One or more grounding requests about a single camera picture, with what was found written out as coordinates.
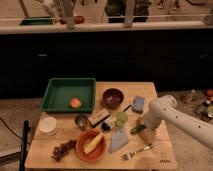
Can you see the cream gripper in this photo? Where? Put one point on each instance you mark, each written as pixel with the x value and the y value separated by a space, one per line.
pixel 148 136

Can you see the green chili pepper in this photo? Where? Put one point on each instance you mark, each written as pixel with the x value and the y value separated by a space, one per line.
pixel 137 129

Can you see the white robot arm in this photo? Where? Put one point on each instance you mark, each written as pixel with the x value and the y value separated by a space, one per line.
pixel 164 108

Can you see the green paper cup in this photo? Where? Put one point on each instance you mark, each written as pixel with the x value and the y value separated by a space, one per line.
pixel 121 119

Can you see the small metal cup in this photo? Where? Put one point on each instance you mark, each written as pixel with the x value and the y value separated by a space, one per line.
pixel 81 122

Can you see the silver fork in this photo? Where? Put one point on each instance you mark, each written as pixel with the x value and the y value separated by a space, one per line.
pixel 130 155

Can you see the grey blue cloth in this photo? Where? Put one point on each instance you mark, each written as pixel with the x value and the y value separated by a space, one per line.
pixel 118 140

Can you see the blue sponge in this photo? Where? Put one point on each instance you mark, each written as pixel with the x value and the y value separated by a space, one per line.
pixel 138 104

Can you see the black white brush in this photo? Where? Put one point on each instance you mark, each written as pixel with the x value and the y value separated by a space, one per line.
pixel 109 123

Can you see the wooden block eraser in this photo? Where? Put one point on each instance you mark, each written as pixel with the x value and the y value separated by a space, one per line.
pixel 97 117

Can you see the dark red bowl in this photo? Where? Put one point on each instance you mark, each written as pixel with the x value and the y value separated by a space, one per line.
pixel 112 98

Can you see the orange plate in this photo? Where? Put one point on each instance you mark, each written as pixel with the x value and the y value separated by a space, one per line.
pixel 83 139

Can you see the yellow corn cob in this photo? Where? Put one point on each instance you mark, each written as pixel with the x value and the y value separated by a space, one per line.
pixel 93 143

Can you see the red yellow apple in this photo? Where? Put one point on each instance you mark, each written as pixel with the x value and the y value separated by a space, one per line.
pixel 75 103

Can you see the bunch of dark grapes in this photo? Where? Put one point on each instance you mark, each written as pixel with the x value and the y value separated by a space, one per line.
pixel 63 149

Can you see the green plastic tray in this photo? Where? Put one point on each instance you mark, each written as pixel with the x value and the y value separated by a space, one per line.
pixel 60 91

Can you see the black stand pole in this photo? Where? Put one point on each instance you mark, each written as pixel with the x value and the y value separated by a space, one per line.
pixel 23 153

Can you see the distant green tray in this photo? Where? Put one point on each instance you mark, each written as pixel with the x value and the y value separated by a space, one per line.
pixel 36 21

